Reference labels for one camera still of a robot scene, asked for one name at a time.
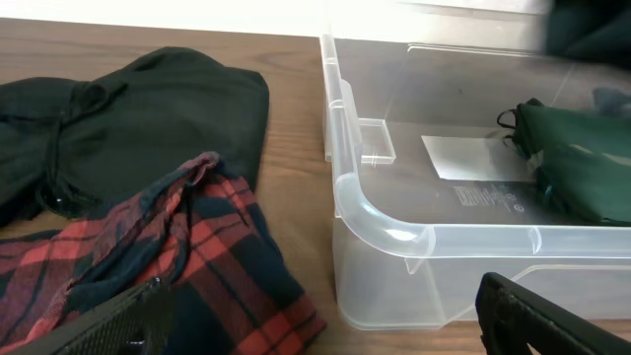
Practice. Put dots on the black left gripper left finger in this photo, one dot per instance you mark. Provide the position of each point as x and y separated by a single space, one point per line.
138 321

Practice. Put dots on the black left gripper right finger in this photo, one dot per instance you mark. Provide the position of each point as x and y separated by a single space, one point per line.
516 321

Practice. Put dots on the red navy plaid shirt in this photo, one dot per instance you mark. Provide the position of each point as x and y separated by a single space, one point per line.
198 230

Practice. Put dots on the black cloth with band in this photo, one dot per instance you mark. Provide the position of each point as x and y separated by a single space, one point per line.
596 31

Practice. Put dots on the clear plastic storage bin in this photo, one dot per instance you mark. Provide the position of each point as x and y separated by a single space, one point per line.
429 194

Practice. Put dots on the dark green folded cloth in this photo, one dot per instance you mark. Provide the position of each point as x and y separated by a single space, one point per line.
580 160

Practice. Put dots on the large black folded garment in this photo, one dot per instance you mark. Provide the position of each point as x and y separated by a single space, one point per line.
68 145

